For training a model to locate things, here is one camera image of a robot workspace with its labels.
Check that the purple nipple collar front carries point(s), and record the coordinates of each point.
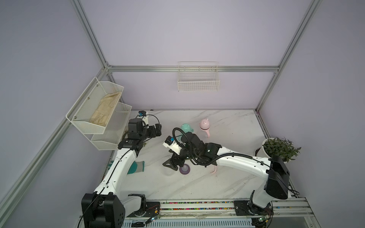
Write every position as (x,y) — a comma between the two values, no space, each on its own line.
(185,169)

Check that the white mesh upper shelf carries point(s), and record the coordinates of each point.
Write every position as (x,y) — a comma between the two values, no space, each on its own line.
(81,112)

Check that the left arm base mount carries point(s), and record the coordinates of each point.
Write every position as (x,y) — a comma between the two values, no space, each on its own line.
(137,205)

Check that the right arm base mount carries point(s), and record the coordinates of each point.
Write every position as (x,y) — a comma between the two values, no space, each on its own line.
(251,208)

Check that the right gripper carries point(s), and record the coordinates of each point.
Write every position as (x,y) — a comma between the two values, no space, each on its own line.
(173,160)

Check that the potted green plant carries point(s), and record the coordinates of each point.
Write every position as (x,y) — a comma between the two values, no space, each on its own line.
(282,148)

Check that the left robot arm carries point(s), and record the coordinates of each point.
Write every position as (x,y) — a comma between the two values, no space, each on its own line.
(104,208)

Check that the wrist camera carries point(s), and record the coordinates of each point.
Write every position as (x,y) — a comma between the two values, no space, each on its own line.
(143,115)
(173,146)

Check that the green rubber glove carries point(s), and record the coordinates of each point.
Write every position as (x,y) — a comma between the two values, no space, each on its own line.
(136,167)

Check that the beige cloth glove in shelf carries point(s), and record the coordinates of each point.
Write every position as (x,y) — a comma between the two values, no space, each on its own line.
(105,109)

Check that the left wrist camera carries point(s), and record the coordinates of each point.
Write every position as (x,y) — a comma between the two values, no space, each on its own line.
(143,115)

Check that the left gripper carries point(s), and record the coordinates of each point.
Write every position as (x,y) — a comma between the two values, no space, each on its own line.
(158,129)

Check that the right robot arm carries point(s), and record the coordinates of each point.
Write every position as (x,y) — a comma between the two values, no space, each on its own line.
(273,171)

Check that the teal bottle cap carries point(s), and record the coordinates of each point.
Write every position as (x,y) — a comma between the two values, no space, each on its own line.
(187,128)

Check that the white mesh lower shelf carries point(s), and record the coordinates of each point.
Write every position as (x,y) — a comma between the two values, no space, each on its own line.
(113,133)

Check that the white wire wall basket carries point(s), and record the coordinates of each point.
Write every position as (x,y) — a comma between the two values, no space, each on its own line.
(198,76)

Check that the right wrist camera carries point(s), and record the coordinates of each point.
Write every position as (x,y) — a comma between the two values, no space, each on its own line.
(173,146)

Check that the aluminium front rail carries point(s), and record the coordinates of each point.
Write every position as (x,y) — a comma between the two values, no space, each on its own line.
(225,208)

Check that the white mesh shelf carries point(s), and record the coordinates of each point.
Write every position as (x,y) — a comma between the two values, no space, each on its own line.
(81,112)
(113,133)

